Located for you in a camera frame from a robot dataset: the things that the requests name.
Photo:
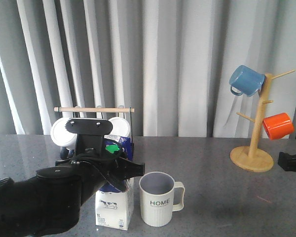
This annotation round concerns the wooden mug tree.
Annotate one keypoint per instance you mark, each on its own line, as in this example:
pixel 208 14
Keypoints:
pixel 250 157

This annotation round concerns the grey curtain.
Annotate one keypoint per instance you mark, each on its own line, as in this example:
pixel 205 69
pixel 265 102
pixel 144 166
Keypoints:
pixel 170 60

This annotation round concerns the white smooth mug on rack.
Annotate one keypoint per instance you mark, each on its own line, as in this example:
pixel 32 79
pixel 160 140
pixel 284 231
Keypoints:
pixel 62 138

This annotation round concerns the black mug rack wooden bar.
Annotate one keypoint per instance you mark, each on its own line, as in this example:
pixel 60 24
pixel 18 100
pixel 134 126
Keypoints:
pixel 126 112

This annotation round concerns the white HOME mug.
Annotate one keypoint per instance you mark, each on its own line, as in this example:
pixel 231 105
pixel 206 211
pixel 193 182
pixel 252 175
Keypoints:
pixel 160 196

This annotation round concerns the blue white milk carton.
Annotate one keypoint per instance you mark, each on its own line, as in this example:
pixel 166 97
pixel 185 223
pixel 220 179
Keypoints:
pixel 113 208

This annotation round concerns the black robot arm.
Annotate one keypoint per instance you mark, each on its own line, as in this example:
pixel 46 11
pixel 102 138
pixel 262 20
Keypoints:
pixel 49 203

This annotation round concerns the white ribbed mug on rack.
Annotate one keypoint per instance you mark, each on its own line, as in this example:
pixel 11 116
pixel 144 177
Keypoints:
pixel 121 127

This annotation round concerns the orange mug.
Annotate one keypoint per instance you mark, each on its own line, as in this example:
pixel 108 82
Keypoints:
pixel 278 126

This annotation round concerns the blue mug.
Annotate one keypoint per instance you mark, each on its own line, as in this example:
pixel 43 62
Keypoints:
pixel 245 81

